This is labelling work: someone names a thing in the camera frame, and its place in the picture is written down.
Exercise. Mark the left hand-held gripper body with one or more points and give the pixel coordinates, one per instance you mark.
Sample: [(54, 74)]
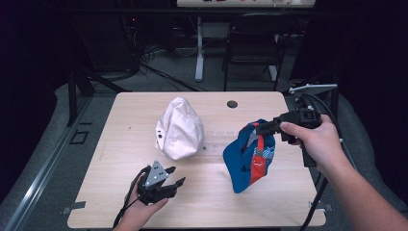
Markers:
[(155, 189)]

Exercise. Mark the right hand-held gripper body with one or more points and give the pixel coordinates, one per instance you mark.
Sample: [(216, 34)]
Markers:
[(306, 117)]

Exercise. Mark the white baseball cap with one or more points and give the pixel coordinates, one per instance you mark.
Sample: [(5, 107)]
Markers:
[(181, 131)]

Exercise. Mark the blue baseball cap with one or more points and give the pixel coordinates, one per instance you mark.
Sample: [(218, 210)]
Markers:
[(239, 166)]

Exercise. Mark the person's left hand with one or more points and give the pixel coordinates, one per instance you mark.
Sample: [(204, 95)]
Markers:
[(138, 213)]

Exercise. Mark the person's right hand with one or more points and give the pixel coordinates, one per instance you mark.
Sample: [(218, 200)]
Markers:
[(324, 144)]

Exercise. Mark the grey table grommet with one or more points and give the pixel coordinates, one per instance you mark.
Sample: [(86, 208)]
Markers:
[(232, 104)]

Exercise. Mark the white desk leg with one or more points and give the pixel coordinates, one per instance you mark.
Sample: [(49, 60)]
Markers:
[(199, 57), (273, 72)]

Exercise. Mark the grey tape strip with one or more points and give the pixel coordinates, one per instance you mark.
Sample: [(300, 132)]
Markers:
[(320, 207), (73, 207)]

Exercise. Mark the black chair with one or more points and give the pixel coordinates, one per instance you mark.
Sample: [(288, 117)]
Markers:
[(253, 38)]

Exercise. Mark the white desk top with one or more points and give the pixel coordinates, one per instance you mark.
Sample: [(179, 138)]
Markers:
[(243, 3)]

